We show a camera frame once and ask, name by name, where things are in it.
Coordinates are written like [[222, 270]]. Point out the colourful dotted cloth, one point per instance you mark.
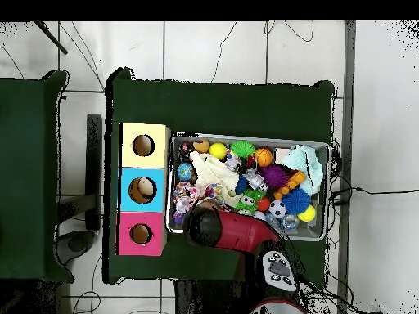
[[183, 196]]

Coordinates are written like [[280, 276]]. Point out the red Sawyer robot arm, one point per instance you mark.
[[242, 232]]

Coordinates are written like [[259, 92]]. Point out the wooden box with three holes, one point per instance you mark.
[[154, 202]]

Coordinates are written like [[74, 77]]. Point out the silver mesh bin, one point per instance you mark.
[[307, 230]]

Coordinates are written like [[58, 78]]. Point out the cream knitted cloth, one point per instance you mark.
[[212, 173]]

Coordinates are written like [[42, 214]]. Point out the smooth yellow ball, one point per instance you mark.
[[218, 151]]

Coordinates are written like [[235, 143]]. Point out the blue globe ball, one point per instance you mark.
[[185, 171]]

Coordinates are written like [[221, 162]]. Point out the green spiky rubber ball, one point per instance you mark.
[[242, 149]]

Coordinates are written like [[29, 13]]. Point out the orange toy basketball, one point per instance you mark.
[[263, 157]]

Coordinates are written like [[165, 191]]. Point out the purple spiky ball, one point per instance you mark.
[[274, 176]]

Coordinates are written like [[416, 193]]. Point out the dark green tablecloth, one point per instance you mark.
[[29, 163], [229, 108]]

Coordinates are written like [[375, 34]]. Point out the small soccer ball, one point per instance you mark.
[[277, 209]]

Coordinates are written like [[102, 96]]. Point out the blue spiky rubber ball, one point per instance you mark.
[[296, 201]]

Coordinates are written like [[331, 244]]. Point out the mint green cloth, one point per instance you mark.
[[304, 160]]

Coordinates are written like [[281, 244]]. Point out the dark metal rod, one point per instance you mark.
[[52, 38]]

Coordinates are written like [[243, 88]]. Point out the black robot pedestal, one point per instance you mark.
[[203, 301]]

